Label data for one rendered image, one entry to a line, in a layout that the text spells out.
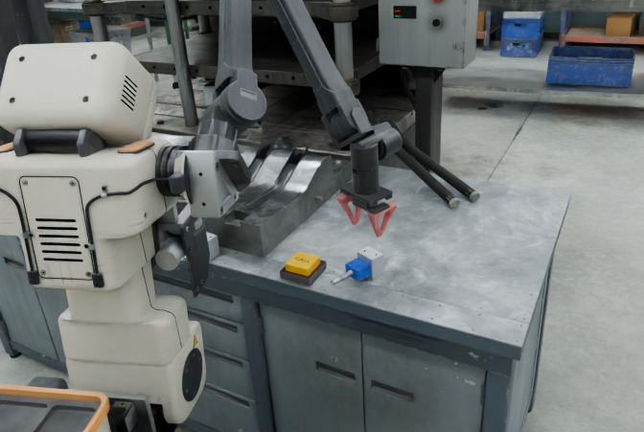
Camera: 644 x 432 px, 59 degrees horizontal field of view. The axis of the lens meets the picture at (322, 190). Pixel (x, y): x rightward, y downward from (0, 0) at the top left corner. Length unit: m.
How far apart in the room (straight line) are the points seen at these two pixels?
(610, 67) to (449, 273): 3.71
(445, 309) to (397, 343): 0.16
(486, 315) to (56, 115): 0.87
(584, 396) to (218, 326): 1.30
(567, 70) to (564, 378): 3.05
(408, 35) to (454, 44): 0.16
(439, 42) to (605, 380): 1.33
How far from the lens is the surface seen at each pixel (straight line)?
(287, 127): 2.33
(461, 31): 1.93
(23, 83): 1.01
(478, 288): 1.29
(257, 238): 1.39
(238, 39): 1.09
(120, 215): 0.92
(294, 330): 1.49
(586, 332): 2.55
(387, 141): 1.20
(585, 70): 4.90
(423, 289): 1.28
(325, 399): 1.59
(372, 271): 1.29
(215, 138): 0.95
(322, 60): 1.19
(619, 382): 2.37
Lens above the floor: 1.54
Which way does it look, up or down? 25 degrees down
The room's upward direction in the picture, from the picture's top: 4 degrees counter-clockwise
